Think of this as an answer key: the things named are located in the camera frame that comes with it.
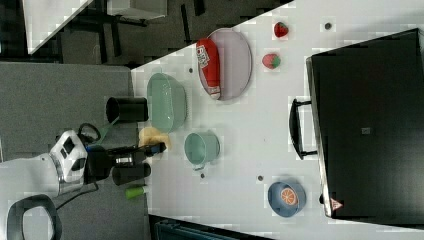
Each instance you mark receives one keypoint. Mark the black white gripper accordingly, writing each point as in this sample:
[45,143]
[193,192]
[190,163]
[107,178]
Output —
[77,165]

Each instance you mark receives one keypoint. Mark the peeled yellow banana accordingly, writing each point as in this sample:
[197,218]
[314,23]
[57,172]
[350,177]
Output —
[152,136]

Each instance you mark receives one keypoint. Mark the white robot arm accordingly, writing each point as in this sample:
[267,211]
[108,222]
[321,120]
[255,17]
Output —
[29,185]

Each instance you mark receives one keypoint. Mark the light green mug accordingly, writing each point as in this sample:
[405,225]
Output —
[201,148]

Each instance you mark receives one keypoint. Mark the black lower cylinder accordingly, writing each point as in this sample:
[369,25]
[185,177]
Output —
[124,175]

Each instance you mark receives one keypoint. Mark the green marker pen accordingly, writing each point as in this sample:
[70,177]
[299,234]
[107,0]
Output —
[134,192]

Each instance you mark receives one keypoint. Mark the black cylinder cup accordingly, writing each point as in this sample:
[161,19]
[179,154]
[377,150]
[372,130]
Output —
[127,110]

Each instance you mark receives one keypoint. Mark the green perforated colander bowl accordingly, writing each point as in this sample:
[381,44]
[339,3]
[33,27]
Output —
[168,102]

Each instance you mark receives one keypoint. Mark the red ketchup bottle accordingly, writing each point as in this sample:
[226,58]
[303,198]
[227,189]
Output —
[209,62]

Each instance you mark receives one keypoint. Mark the pale pink oval plate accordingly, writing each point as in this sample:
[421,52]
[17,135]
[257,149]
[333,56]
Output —
[235,63]

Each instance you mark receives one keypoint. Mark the blue bowl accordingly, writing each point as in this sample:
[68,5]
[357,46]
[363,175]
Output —
[277,204]

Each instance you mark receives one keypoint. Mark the orange slice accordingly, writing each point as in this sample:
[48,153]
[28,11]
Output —
[289,196]

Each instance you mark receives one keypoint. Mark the pink green strawberry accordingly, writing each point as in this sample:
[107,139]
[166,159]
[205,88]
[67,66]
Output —
[271,61]

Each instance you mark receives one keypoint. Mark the red strawberry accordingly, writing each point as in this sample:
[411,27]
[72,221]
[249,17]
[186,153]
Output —
[280,29]

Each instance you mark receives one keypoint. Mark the black toaster oven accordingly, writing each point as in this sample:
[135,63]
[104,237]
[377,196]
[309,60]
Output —
[367,102]

